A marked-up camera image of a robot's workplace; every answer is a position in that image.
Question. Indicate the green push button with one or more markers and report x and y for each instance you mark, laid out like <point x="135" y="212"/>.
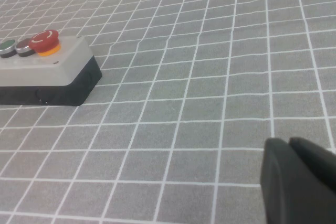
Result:
<point x="6" y="47"/>

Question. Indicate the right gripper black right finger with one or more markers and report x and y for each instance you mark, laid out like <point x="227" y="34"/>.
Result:
<point x="317" y="163"/>

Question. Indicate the grey and black button box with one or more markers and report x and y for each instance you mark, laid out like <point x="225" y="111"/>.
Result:
<point x="52" y="77"/>

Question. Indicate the dark red push button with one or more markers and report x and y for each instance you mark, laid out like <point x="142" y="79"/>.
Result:
<point x="24" y="47"/>

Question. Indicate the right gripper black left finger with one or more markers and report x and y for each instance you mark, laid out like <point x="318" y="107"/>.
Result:
<point x="283" y="187"/>

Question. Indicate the red mushroom emergency stop button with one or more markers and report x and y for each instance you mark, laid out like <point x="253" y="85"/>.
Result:
<point x="43" y="40"/>

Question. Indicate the grey white-checked tablecloth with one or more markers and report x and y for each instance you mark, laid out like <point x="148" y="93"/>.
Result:
<point x="199" y="82"/>

